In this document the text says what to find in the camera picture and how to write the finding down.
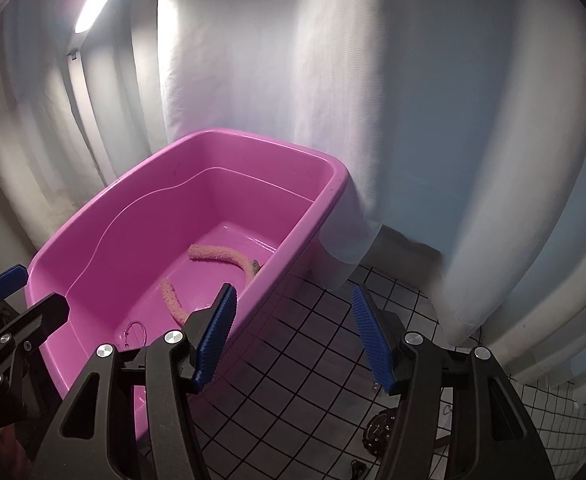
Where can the pink fuzzy headband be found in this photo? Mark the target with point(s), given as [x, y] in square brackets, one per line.
[213, 255]

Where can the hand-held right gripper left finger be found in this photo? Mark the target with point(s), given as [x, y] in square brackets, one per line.
[215, 335]

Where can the small black clip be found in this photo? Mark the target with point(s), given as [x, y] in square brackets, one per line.
[358, 470]

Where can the white hemmed cloth sheet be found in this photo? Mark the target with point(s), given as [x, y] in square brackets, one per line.
[283, 85]

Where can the white black-checked tablecloth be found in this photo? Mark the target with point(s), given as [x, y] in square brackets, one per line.
[298, 360]

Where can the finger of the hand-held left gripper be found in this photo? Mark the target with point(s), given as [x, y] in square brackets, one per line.
[3, 282]
[38, 316]

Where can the white pleated curtain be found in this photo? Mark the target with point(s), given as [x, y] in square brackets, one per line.
[523, 185]

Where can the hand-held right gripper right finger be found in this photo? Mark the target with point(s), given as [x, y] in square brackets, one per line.
[370, 340]

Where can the pink plastic tub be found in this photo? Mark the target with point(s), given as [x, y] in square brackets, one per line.
[123, 240]

